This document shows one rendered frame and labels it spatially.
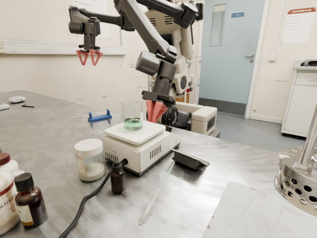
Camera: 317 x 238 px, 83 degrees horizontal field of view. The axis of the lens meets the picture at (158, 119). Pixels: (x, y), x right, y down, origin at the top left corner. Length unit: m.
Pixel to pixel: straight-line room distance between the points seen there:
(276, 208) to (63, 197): 0.40
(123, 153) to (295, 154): 0.33
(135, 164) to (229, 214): 0.21
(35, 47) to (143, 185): 1.64
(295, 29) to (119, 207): 3.20
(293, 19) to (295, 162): 3.18
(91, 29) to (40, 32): 0.96
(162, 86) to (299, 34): 2.89
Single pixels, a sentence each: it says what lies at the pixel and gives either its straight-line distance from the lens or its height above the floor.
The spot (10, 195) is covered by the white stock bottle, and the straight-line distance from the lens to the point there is 0.39.
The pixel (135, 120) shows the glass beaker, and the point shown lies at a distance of 0.44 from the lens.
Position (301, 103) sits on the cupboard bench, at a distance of 2.79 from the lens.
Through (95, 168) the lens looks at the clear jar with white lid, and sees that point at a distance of 0.43.
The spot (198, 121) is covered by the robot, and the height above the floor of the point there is 0.52.
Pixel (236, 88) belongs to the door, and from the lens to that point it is 3.40.
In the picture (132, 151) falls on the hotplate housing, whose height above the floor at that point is 0.81.
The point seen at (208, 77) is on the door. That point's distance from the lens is 3.52.
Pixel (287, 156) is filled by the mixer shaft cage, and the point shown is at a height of 0.92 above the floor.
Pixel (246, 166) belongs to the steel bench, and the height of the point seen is 0.75.
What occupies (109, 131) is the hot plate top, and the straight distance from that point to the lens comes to 0.46.
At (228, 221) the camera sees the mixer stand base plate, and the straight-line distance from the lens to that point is 0.36.
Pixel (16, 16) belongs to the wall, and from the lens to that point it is 1.93.
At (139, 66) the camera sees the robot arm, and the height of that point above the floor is 0.99.
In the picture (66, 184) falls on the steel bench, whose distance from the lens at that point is 0.46.
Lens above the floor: 1.01
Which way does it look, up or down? 19 degrees down
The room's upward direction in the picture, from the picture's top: straight up
